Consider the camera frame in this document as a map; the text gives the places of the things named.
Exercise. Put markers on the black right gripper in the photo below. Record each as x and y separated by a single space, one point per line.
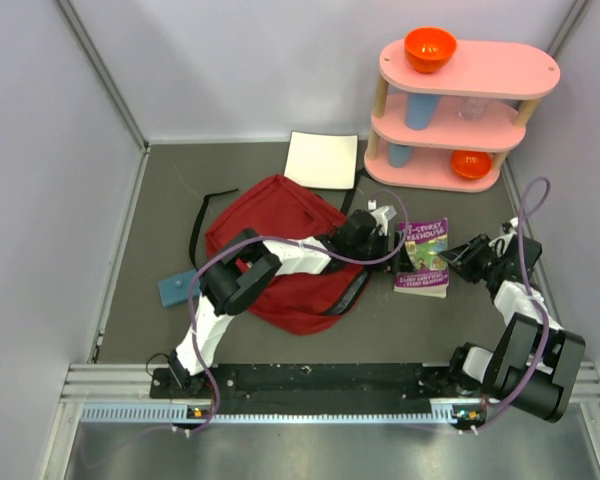
463 255

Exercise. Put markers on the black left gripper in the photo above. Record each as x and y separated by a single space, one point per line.
401 262

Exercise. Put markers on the purple Treehouse book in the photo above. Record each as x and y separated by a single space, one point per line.
431 276

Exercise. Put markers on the red student backpack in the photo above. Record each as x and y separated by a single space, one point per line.
301 304

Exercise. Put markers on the blue snap wallet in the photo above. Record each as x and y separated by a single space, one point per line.
175 289

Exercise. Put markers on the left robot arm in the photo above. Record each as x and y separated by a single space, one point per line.
234 279

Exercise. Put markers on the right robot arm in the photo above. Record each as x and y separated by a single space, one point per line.
536 359

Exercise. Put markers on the orange bowl bottom shelf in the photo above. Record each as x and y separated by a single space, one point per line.
470 165

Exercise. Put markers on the orange bowl shelf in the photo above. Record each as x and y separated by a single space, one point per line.
470 165
429 49

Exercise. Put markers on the blue cup bottom shelf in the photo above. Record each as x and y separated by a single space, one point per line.
398 155

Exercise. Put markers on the blue cup shelf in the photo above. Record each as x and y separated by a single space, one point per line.
398 155
420 109

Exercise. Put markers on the pink three-tier shelf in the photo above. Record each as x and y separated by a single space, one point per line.
452 129

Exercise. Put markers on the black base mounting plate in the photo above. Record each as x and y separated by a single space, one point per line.
340 389

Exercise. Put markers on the clear glass cup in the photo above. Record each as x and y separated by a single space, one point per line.
473 108

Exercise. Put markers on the blue cup middle shelf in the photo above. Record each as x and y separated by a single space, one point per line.
420 109

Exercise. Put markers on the orange bowl top shelf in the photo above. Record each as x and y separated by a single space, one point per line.
429 49

